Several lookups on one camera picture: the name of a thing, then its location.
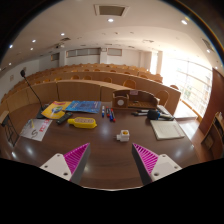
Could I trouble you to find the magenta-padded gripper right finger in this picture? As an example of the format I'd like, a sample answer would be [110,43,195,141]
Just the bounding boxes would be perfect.
[131,142,184,186]

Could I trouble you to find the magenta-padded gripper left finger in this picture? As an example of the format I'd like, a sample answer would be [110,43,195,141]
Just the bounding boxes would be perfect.
[39,142,92,186]

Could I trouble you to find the white block charger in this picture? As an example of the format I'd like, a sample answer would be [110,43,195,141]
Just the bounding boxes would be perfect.
[115,129,130,143]

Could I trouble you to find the white paper pad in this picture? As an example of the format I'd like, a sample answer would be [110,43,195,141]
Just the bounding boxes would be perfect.
[149,119,186,141]

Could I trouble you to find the black remote control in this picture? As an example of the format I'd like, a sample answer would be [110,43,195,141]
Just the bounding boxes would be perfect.
[55,111,74,126]

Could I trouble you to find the black handheld microphone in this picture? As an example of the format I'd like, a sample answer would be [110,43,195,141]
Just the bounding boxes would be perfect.
[146,109,175,121]

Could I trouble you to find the black pens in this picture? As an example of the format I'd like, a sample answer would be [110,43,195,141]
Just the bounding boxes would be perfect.
[131,108,151,117]

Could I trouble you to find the white printed paper sheet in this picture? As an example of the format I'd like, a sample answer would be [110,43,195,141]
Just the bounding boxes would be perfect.
[19,118,54,142]

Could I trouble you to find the blue booklet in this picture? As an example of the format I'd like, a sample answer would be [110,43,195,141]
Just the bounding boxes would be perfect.
[65,100,102,115]

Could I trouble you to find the grey flat device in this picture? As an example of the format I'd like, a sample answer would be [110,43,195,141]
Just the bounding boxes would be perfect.
[156,104,172,116]

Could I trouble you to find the yellow book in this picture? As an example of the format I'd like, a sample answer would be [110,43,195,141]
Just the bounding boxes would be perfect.
[41,100,72,120]

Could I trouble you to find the wooden desk organizer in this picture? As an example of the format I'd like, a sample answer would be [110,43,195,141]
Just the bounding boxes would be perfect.
[111,89,160,111]

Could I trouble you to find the wooden lecture bench rows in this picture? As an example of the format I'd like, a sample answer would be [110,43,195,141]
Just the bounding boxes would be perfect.
[0,63,183,116]

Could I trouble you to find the wooden shelf unit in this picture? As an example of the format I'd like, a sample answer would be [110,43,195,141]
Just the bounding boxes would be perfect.
[200,111,224,160]

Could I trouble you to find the wooden chairs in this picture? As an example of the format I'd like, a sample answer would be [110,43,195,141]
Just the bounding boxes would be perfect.
[19,64,181,108]

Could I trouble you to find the black gooseneck microphone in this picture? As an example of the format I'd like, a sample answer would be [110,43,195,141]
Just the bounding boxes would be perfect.
[19,69,49,120]

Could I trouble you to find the small dark ceiling vent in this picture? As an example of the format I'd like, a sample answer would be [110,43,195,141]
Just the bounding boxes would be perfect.
[201,38,214,53]

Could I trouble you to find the round ceiling lights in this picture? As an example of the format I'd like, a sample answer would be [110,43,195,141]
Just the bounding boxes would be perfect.
[8,18,214,54]

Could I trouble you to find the large square ceiling vent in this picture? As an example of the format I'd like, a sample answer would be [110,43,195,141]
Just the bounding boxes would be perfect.
[93,4,130,18]

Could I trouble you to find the black metal frame stand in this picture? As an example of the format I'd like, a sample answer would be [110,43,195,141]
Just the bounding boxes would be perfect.
[0,110,20,148]

